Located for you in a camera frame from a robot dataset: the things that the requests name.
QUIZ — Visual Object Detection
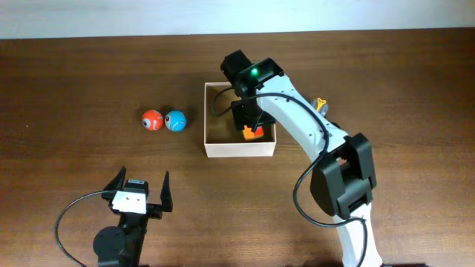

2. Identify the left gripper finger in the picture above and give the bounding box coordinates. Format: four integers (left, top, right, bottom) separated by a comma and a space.
160, 171, 173, 212
102, 166, 126, 201

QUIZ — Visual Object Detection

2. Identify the multicolour puzzle cube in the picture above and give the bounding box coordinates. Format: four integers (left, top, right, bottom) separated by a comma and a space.
242, 125, 264, 141

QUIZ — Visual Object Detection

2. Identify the red toy fire truck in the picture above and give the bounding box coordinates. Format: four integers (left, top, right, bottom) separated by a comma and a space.
311, 98, 329, 116

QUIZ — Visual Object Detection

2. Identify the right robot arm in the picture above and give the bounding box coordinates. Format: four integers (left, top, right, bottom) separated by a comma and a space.
220, 50, 383, 266

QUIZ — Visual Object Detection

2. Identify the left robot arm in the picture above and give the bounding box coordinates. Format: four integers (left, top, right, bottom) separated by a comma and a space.
93, 168, 173, 267

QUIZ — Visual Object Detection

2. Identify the pink open cardboard box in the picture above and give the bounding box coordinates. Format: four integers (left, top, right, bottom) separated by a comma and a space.
203, 82, 277, 158

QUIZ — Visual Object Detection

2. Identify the blue toy ball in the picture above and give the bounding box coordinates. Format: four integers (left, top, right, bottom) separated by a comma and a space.
164, 111, 187, 132

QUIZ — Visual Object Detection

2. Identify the red toy ball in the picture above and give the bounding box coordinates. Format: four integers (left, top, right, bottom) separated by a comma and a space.
142, 110, 164, 131

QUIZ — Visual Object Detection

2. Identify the right black cable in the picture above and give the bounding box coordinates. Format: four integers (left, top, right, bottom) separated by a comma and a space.
211, 87, 369, 267

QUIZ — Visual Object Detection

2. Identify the black cable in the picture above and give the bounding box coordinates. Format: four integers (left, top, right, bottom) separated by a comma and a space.
211, 87, 369, 267
54, 190, 112, 267

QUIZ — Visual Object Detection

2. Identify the left black cable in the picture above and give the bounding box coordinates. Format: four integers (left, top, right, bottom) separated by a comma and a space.
54, 190, 112, 267

